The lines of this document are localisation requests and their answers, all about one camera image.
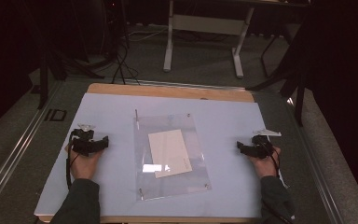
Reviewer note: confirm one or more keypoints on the light blue table mat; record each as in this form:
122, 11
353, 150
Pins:
118, 109

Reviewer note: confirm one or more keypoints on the metal floor rail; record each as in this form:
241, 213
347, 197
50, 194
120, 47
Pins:
320, 161
15, 149

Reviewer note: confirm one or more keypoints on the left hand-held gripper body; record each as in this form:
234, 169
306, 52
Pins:
83, 141

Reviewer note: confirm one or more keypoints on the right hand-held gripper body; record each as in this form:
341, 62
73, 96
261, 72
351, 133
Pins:
261, 146

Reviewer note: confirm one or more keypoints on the black floor socket plate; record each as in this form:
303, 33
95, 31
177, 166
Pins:
56, 115

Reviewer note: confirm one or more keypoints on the black stand with dark cloth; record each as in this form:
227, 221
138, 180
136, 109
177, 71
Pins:
329, 46

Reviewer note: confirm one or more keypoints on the white metal desk frame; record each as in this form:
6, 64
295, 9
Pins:
205, 25

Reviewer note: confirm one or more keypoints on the person's right hand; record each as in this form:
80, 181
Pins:
265, 166

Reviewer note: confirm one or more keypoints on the clear acrylic frame panel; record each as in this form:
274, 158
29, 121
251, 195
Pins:
174, 186

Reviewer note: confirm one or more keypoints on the person's left hand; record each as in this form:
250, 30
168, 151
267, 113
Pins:
85, 166

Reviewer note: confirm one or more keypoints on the white card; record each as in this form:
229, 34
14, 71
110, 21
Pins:
169, 152

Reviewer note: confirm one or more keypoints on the wooden table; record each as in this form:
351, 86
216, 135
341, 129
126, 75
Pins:
167, 90

